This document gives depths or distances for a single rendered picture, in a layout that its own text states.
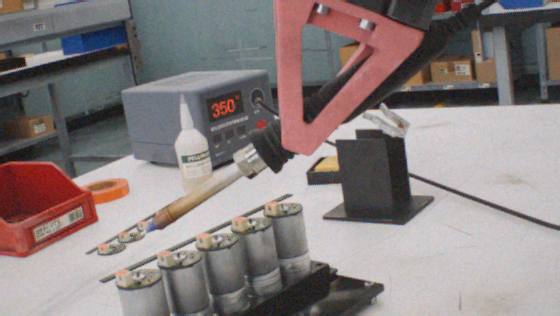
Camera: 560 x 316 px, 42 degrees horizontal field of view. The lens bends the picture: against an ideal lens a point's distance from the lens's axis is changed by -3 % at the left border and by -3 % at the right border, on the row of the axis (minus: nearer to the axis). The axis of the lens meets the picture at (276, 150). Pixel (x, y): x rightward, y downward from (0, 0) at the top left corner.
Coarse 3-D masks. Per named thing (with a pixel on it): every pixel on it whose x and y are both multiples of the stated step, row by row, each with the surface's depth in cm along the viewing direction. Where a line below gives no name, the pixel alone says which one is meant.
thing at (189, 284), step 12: (168, 276) 40; (180, 276) 39; (192, 276) 40; (204, 276) 41; (168, 288) 40; (180, 288) 40; (192, 288) 40; (204, 288) 40; (168, 300) 40; (180, 300) 40; (192, 300) 40; (204, 300) 40; (180, 312) 40; (192, 312) 40; (204, 312) 40
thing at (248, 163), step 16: (240, 160) 36; (256, 160) 36; (224, 176) 36; (240, 176) 37; (256, 176) 37; (192, 192) 37; (208, 192) 37; (176, 208) 37; (192, 208) 37; (160, 224) 37
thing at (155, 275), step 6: (138, 270) 40; (144, 270) 39; (150, 270) 39; (156, 270) 39; (132, 276) 39; (150, 276) 38; (156, 276) 38; (162, 276) 39; (138, 282) 38; (144, 282) 38; (150, 282) 38; (156, 282) 38; (120, 288) 38; (126, 288) 37; (132, 288) 37; (138, 288) 37
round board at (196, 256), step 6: (174, 252) 42; (180, 252) 41; (186, 252) 41; (192, 252) 41; (198, 252) 41; (186, 258) 40; (192, 258) 40; (198, 258) 40; (174, 264) 40; (180, 264) 40; (186, 264) 39; (192, 264) 40
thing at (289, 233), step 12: (300, 216) 46; (276, 228) 45; (288, 228) 45; (300, 228) 46; (276, 240) 46; (288, 240) 45; (300, 240) 46; (276, 252) 46; (288, 252) 46; (300, 252) 46; (288, 264) 46; (300, 264) 46; (288, 276) 46; (300, 276) 46
